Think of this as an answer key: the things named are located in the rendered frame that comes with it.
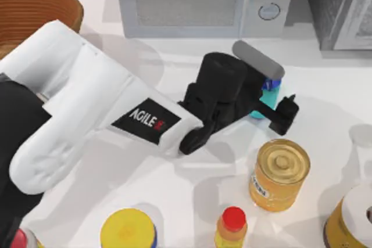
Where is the round microwave knob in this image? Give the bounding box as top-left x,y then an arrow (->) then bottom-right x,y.
257,2 -> 281,21

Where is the yellow can with gold lid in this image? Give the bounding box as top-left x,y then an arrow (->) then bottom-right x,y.
248,139 -> 311,213

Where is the yellow bottle with red cap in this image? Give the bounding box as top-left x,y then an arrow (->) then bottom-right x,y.
214,206 -> 248,248

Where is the gold can with white lid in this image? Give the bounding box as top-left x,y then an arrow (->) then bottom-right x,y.
324,184 -> 372,248

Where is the pale microwave oven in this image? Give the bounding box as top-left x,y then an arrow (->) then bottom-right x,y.
113,0 -> 303,39

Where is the blue can with yellow lid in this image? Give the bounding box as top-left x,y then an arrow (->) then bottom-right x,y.
100,207 -> 159,248

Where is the grey cabinet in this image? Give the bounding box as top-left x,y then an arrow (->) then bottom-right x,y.
301,0 -> 372,51

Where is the brown woven basket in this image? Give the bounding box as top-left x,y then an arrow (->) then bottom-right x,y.
0,0 -> 84,60

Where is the teal bottle with blue cap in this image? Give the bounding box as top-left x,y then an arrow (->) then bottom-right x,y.
250,78 -> 283,121

